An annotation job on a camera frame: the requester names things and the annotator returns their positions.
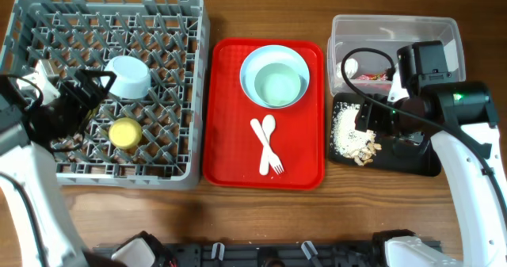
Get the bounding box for white plastic spoon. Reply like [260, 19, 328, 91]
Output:
[258, 114, 277, 177]

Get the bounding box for food scraps rice and nuts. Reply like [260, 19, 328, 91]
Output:
[330, 101, 383, 166]

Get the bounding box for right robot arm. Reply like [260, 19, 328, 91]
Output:
[351, 40, 506, 266]

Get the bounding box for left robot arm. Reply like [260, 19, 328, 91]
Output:
[1, 70, 116, 266]

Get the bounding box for white napkin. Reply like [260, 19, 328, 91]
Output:
[336, 58, 359, 81]

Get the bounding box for grey dishwasher rack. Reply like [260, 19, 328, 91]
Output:
[1, 0, 210, 190]

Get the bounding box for light green bowl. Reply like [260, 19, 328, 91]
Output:
[254, 63, 301, 107]
[104, 55, 151, 99]

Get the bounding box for red snack wrapper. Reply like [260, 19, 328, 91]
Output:
[354, 74, 389, 81]

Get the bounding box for white plastic fork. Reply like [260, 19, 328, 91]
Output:
[250, 115, 284, 176]

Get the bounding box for yellow plastic cup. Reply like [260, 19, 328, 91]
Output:
[109, 117, 142, 149]

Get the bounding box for light blue plate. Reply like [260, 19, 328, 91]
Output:
[239, 45, 311, 109]

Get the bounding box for red serving tray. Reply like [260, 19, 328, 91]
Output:
[202, 38, 325, 190]

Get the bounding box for black tray bin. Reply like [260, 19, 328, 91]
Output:
[329, 93, 441, 177]

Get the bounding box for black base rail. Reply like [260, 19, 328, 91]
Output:
[93, 238, 443, 267]

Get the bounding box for clear plastic bin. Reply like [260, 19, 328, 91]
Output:
[327, 14, 467, 96]

